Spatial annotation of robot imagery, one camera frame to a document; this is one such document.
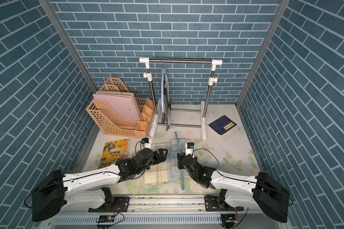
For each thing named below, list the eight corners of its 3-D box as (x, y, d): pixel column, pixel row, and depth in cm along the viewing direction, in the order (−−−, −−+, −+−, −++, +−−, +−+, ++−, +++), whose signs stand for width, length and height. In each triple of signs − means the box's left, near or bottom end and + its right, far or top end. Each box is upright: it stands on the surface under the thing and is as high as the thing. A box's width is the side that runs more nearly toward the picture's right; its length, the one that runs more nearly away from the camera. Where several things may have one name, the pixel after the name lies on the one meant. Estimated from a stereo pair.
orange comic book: (100, 168, 88) (98, 167, 86) (104, 143, 99) (103, 142, 97) (127, 164, 90) (126, 162, 88) (128, 140, 101) (127, 138, 99)
